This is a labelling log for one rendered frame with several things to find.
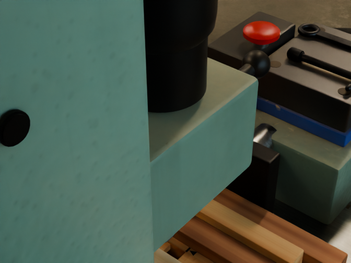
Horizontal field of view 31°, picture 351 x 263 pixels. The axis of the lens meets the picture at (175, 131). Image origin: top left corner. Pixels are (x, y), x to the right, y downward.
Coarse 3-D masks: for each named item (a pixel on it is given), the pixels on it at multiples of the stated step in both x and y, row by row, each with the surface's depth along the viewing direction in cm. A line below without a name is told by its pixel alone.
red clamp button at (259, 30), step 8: (248, 24) 52; (256, 24) 52; (264, 24) 52; (272, 24) 52; (248, 32) 51; (256, 32) 51; (264, 32) 51; (272, 32) 51; (248, 40) 51; (256, 40) 51; (264, 40) 50; (272, 40) 51
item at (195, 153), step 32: (224, 64) 39; (224, 96) 36; (256, 96) 38; (160, 128) 34; (192, 128) 34; (224, 128) 36; (160, 160) 32; (192, 160) 35; (224, 160) 38; (160, 192) 34; (192, 192) 37; (160, 224) 35
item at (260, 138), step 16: (256, 128) 51; (272, 128) 51; (256, 144) 44; (272, 144) 51; (256, 160) 44; (272, 160) 43; (240, 176) 45; (256, 176) 44; (272, 176) 44; (240, 192) 46; (256, 192) 45; (272, 192) 45; (272, 208) 47
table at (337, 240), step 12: (276, 204) 53; (348, 204) 53; (288, 216) 52; (300, 216) 52; (348, 216) 52; (300, 228) 51; (312, 228) 51; (324, 228) 51; (336, 228) 51; (348, 228) 51; (324, 240) 50; (336, 240) 50; (348, 240) 50; (348, 252) 49
